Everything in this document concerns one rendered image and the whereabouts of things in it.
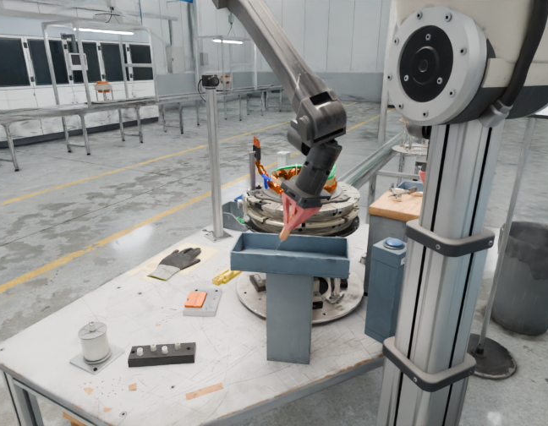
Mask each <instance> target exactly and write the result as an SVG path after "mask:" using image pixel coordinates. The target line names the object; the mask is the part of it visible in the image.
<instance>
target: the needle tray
mask: <svg viewBox="0 0 548 426"><path fill-rule="evenodd" d="M279 236H280V234H275V233H260V232H241V233H240V234H239V235H238V238H237V240H236V242H235V243H234V245H233V247H232V249H231V250H230V252H229V253H230V270H235V271H247V272H259V273H266V360H267V361H276V362H284V363H301V364H310V346H311V328H312V308H313V286H314V276H318V277H330V278H342V279H348V278H349V267H350V253H349V242H348V238H334V237H319V236H304V235H288V238H287V240H285V241H282V242H281V241H280V240H281V239H280V238H279ZM280 242H281V243H280ZM279 243H280V245H279ZM278 245H279V247H278ZM277 247H278V248H277ZM276 250H277V251H276ZM275 252H276V253H275Z"/></svg>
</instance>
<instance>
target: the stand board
mask: <svg viewBox="0 0 548 426"><path fill-rule="evenodd" d="M391 194H392V192H389V190H388V191H387V192H386V193H384V194H383V195H382V196H381V197H380V198H379V199H378V200H377V201H375V202H374V203H373V204H372V205H370V207H369V214H370V215H374V216H382V217H386V218H392V219H396V220H400V221H412V220H416V219H419V215H420V208H421V202H422V197H419V196H413V195H408V194H403V195H402V202H397V201H393V200H391V197H389V198H388V196H389V195H391Z"/></svg>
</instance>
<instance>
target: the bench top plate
mask: <svg viewBox="0 0 548 426"><path fill-rule="evenodd" d="M203 229H206V230H207V231H213V223H211V224H210V225H209V226H207V227H204V228H203ZM203 229H201V230H199V231H198V232H196V233H194V234H192V235H191V236H189V237H187V238H185V239H184V240H182V241H180V242H178V243H176V244H174V245H173V246H172V247H170V248H167V249H166V250H164V251H162V252H160V254H161V253H164V254H166V253H167V252H169V251H171V250H172V249H174V248H176V247H177V246H178V245H180V244H182V243H184V242H185V241H186V242H190V243H197V244H201V245H205V246H209V247H213V248H217V249H221V251H220V252H219V253H217V254H216V255H214V256H213V257H211V258H210V259H209V260H207V261H206V262H205V263H204V264H203V265H201V266H200V267H198V268H197V269H195V270H194V271H192V272H191V273H190V274H188V275H187V276H185V275H182V274H179V273H175V274H174V275H172V276H171V277H169V278H168V279H167V280H166V281H162V280H158V279H155V280H154V281H153V282H148V281H143V280H141V279H138V278H139V277H141V276H143V275H144V274H145V273H147V271H141V272H139V273H138V274H136V275H135V276H128V275H126V273H128V272H130V271H132V270H134V269H136V268H138V267H140V266H141V265H143V264H144V263H146V262H147V261H149V260H151V259H153V258H155V257H156V256H157V255H159V254H157V255H155V256H154V257H152V258H150V259H148V260H147V261H145V262H143V263H142V264H140V265H137V266H135V267H134V268H133V269H131V270H129V271H127V272H125V273H123V274H122V275H121V276H118V277H117V278H115V279H113V280H111V281H110V282H111V283H110V282H108V283H106V284H105V285H103V286H101V287H98V288H97V289H96V290H94V291H92V292H90V293H88V294H86V295H85V296H83V297H82V298H80V299H78V300H76V301H74V302H73V303H71V304H69V305H68V306H66V307H64V308H62V309H60V310H58V311H57V312H55V313H54V314H51V315H49V316H48V317H46V318H45V319H43V320H41V321H39V322H37V323H36V324H34V325H32V326H31V327H29V328H27V329H25V330H23V331H21V332H20V333H18V334H17V335H15V336H12V337H11V338H9V339H7V340H6V341H4V342H2V343H0V367H2V368H3V369H6V370H7V371H9V372H10V373H12V374H15V375H16V376H18V377H20V378H21V379H23V380H25V381H27V382H29V383H30V384H32V385H34V386H36V387H37V388H39V389H41V390H43V391H45V392H46V393H48V394H50V395H51V396H54V397H56V398H57V399H58V400H60V401H63V402H64V403H66V404H68V405H70V406H71V407H73V408H75V409H77V410H78V411H80V412H82V413H83V414H85V415H87V416H89V417H91V418H93V419H95V420H96V421H98V422H99V423H102V424H104V425H105V426H208V425H211V424H213V423H217V422H219V421H222V420H224V419H226V418H230V417H232V416H235V415H237V414H240V413H242V412H246V411H248V410H250V409H253V408H255V407H259V406H261V405H264V404H266V403H268V402H271V401H275V400H277V399H279V398H282V397H284V396H288V395H290V394H293V393H294V392H297V391H301V390H303V389H306V388H308V387H311V386H312V385H317V384H319V383H321V382H324V381H326V380H329V379H332V378H335V377H337V376H339V375H342V374H346V373H347V372H350V371H353V370H355V369H359V368H361V367H364V366H365V365H368V364H371V363H374V362H377V361H379V360H382V359H383V358H385V355H384V354H383V352H382V347H383V344H381V343H379V342H378V341H376V340H374V339H373V338H371V337H369V336H367V335H366V334H365V333H364V326H365V317H366V308H367V299H368V297H366V296H363V299H362V301H361V303H360V304H359V306H358V307H357V308H356V309H354V310H353V311H352V312H350V313H349V314H346V315H344V316H343V317H340V318H338V319H334V320H330V321H327V322H321V323H314V324H312V328H311V346H310V364H301V363H284V362H276V361H267V360H266V317H264V316H261V315H259V314H257V313H255V312H254V311H252V310H251V309H249V308H247V307H246V306H245V305H244V304H243V303H242V302H241V300H240V299H239V297H238V294H237V291H236V283H237V279H238V277H239V275H240V274H241V273H240V274H239V275H237V276H236V277H234V278H233V279H232V280H231V281H229V282H228V283H226V284H221V285H220V286H217V285H215V284H212V278H213V277H215V276H217V275H219V273H220V272H221V271H223V270H225V269H226V268H228V269H229V270H230V253H229V252H230V250H231V249H232V247H233V245H234V243H235V242H236V240H237V238H238V235H239V234H240V233H241V232H239V231H234V230H231V229H227V228H223V230H224V231H226V232H228V233H229V234H231V235H233V238H229V239H227V240H224V241H221V242H218V243H213V242H212V241H211V240H209V239H208V238H206V237H204V234H207V233H209V232H203V231H202V230H203ZM368 233H369V224H364V223H360V225H359V228H358V230H356V232H354V233H353V234H351V235H349V236H347V237H346V238H348V242H349V253H350V267H349V269H351V270H352V271H353V272H355V273H356V274H357V275H358V276H359V278H360V280H361V281H362V282H363V285H364V270H365V265H364V264H361V263H359V261H360V258H361V255H362V254H363V253H364V252H367V243H368ZM225 264H226V265H225ZM223 266H225V267H223ZM217 269H219V270H217ZM213 274H214V275H213ZM191 276H194V277H191ZM119 278H120V279H119ZM193 278H194V279H193ZM187 279H188V280H187ZM203 279H204V280H203ZM193 287H208V288H222V297H221V300H220V303H219V306H218V309H217V312H216V317H203V316H183V309H184V304H185V302H187V297H188V295H189V293H190V292H191V290H192V288H193ZM163 307H164V308H163ZM163 312H164V313H163ZM166 316H167V317H166ZM170 318H171V319H170ZM163 319H164V320H163ZM90 321H94V322H103V323H105V324H106V325H107V337H108V341H109V343H112V344H113V345H115V346H117V347H121V348H122V349H124V350H125V353H124V354H122V355H121V356H120V357H119V358H117V359H116V360H114V361H113V362H112V363H110V364H109V365H108V366H107V367H105V368H104V369H103V370H102V371H101V372H100V373H98V374H96V375H93V374H91V373H88V372H86V371H84V370H83V369H80V368H78V367H76V366H74V365H73V364H71V363H70V362H69V360H70V359H71V358H73V357H75V356H76V355H78V354H79V353H80V352H82V351H83V350H82V346H81V341H80V338H79V337H78V331H79V330H80V329H81V328H82V327H83V326H85V325H88V323H89V322H90ZM166 321H167V322H166ZM160 322H161V323H160ZM156 324H161V325H160V326H156ZM176 342H179V343H185V342H196V354H195V363H183V364H170V365H158V366H145V367H133V368H129V366H128V357H129V353H130V351H131V348H132V346H144V345H151V344H153V343H154V344H156V345H157V344H171V343H176ZM120 377H121V379H120ZM113 379H114V380H113ZM119 380H120V381H119ZM102 381H103V382H102ZM90 382H91V383H90ZM136 382H137V386H136V390H129V385H132V384H134V383H136ZM84 383H86V384H84ZM219 383H222V385H223V388H224V389H222V390H217V391H214V392H212V393H209V394H206V395H203V396H199V397H196V398H194V399H191V400H188V401H186V397H185V394H186V393H190V392H192V391H197V390H199V389H202V388H205V387H208V386H211V385H215V384H219ZM78 385H79V386H78ZM97 386H98V388H96V387H97ZM115 386H117V387H115ZM80 387H82V388H80ZM87 387H90V388H92V389H93V391H92V392H91V393H90V394H89V395H88V394H87V393H86V392H85V391H84V390H83V389H84V388H87ZM102 387H103V389H102ZM122 389H123V390H122ZM112 390H114V391H112ZM141 391H144V392H141ZM109 392H111V393H109ZM102 393H103V394H102ZM108 393H109V394H108ZM114 393H116V395H115V394H114ZM108 396H109V397H108ZM96 398H98V399H96ZM121 403H122V405H121ZM104 407H113V409H112V410H111V411H110V412H104V411H103V408H104Z"/></svg>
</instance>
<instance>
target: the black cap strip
mask: <svg viewBox="0 0 548 426"><path fill-rule="evenodd" d="M162 347H167V353H166V354H162ZM138 348H142V350H143V355H141V356H138V354H137V349H138ZM195 354H196V342H185V343H180V349H178V350H176V349H175V343H171V344H157V345H156V350H155V351H154V352H152V351H151V345H144V346H132V348H131V351H130V353H129V357H128V366H129V368H133V367H145V366H158V365H170V364H183V363H195Z"/></svg>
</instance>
